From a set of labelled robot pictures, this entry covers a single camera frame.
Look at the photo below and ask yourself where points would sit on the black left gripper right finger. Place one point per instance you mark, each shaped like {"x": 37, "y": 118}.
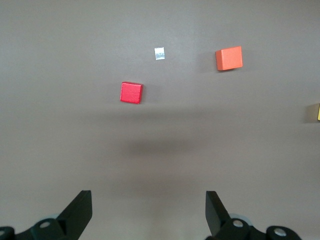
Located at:
{"x": 217, "y": 217}

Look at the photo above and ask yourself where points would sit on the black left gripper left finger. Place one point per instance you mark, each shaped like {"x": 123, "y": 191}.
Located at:
{"x": 75, "y": 215}

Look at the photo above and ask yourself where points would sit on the red wooden cube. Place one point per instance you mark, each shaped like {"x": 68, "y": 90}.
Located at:
{"x": 130, "y": 92}

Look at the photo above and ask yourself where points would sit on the yellow wooden cube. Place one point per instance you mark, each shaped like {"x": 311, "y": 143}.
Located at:
{"x": 314, "y": 113}

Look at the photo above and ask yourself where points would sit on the orange wooden cube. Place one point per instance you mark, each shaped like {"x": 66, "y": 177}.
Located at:
{"x": 230, "y": 58}

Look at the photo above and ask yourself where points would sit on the small square tape piece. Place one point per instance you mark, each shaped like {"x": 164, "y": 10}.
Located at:
{"x": 159, "y": 53}

